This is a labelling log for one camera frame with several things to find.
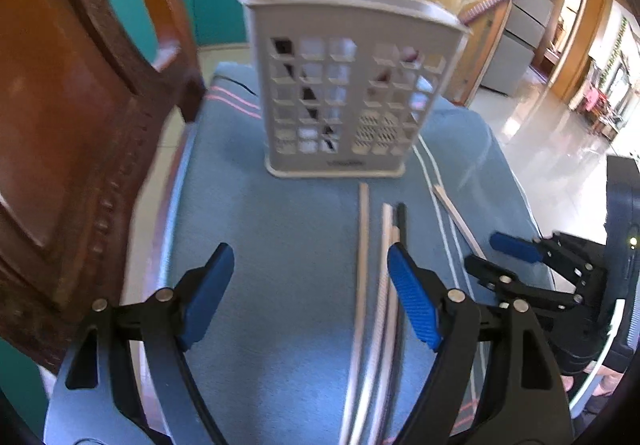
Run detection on blue striped cloth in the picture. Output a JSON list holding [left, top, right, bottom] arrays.
[[130, 64, 537, 444]]

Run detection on beige chopstick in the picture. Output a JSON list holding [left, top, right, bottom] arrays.
[[349, 204, 393, 444]]

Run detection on light wooden chopstick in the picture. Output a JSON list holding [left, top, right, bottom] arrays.
[[338, 182, 370, 444]]

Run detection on person's right hand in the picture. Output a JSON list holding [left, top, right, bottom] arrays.
[[561, 361, 624, 396]]

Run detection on silver refrigerator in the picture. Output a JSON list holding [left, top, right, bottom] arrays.
[[480, 0, 554, 96]]

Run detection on grey plastic utensil basket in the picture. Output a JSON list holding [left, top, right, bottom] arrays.
[[241, 0, 469, 179]]

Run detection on black thin chopstick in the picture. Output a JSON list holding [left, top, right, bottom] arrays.
[[384, 202, 407, 431]]

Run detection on pale wooden chopstick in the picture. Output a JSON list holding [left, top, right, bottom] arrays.
[[367, 225, 399, 445]]

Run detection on carved wooden chair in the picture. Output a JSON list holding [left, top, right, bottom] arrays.
[[1, 0, 205, 373]]

